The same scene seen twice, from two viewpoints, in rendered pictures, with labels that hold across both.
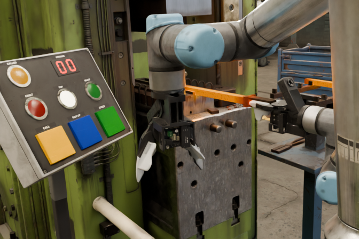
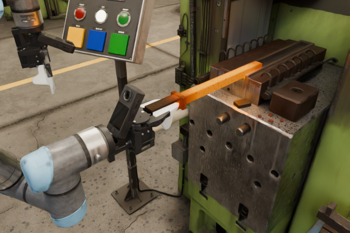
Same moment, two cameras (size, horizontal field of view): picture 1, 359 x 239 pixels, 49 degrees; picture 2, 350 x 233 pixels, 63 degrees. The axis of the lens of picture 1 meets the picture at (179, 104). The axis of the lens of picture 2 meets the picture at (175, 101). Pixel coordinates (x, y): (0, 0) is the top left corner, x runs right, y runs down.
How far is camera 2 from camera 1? 1.43 m
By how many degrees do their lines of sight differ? 78
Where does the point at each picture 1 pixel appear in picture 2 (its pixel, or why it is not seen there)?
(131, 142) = not seen: hidden behind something
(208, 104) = (250, 94)
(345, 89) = not seen: outside the picture
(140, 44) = (340, 3)
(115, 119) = (121, 44)
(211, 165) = (220, 150)
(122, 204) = not seen: hidden behind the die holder
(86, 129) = (96, 39)
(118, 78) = (213, 24)
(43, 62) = not seen: outside the picture
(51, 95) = (93, 10)
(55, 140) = (74, 34)
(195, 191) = (202, 156)
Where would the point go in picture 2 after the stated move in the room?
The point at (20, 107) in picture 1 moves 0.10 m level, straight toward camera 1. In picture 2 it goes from (73, 9) to (46, 12)
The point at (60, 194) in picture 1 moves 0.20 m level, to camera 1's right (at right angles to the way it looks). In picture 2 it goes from (117, 74) to (113, 96)
